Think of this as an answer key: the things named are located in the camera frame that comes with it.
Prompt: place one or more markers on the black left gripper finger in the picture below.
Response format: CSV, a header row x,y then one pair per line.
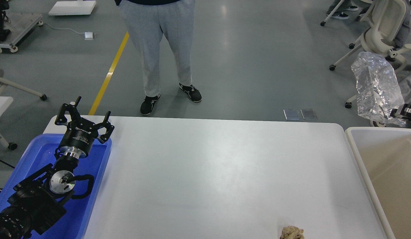
x,y
76,119
102,138

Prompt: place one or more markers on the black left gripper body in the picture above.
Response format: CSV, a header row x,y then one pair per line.
x,y
79,135

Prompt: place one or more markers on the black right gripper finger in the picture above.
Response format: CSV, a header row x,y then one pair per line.
x,y
406,117
405,109

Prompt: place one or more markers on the silver foil bag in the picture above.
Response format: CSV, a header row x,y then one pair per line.
x,y
378,91

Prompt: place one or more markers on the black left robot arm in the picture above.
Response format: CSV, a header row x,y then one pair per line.
x,y
52,191

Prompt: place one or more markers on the beige plastic bin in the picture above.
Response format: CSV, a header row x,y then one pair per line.
x,y
383,156

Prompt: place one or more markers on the metal floor plate right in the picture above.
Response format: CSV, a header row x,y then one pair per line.
x,y
308,114

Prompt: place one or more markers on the metal floor plate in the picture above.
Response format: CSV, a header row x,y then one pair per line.
x,y
291,114
308,114

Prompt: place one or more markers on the grey equipment cart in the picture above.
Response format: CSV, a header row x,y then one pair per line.
x,y
14,26

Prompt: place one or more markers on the metal floor plate left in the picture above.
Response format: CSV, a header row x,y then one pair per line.
x,y
291,114

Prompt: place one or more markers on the person in white clothes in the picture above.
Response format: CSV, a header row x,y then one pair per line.
x,y
404,33

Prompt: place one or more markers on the crumpled brown paper ball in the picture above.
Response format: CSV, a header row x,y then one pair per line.
x,y
292,232

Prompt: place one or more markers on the white power adapter with cable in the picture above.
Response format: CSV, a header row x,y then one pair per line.
x,y
86,35

